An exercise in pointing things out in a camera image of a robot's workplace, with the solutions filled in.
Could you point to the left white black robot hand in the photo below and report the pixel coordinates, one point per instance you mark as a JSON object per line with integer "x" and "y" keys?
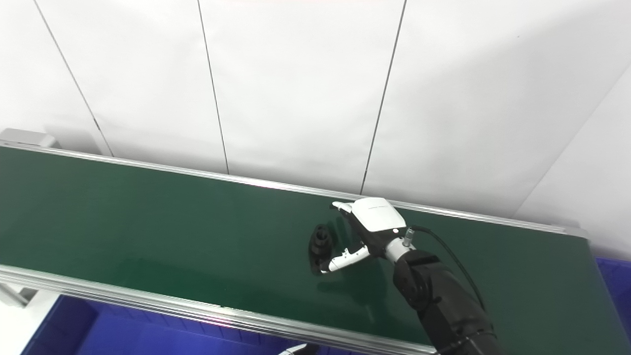
{"x": 303, "y": 350}

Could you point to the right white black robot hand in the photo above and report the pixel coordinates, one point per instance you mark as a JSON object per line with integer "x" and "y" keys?
{"x": 377, "y": 217}

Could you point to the black flange part with holes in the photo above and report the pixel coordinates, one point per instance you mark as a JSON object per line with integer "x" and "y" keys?
{"x": 320, "y": 241}

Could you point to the green conveyor belt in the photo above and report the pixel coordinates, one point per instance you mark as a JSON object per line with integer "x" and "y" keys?
{"x": 148, "y": 301}
{"x": 148, "y": 222}

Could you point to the blue plastic bin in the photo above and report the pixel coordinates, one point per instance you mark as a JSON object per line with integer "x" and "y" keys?
{"x": 618, "y": 296}
{"x": 98, "y": 335}

